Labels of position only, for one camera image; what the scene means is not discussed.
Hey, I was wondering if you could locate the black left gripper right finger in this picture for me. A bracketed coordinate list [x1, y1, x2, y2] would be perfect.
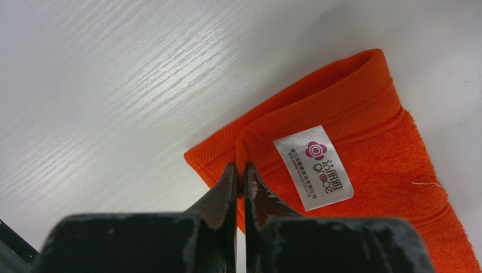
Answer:
[243, 163, 435, 272]

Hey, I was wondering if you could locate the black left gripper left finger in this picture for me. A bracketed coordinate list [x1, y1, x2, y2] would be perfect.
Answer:
[32, 163, 238, 272]

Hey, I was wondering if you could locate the orange cloth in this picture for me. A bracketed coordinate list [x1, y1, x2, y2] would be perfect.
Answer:
[184, 49, 481, 272]

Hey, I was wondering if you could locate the front aluminium rail frame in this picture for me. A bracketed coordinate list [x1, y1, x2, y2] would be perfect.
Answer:
[1, 220, 39, 272]

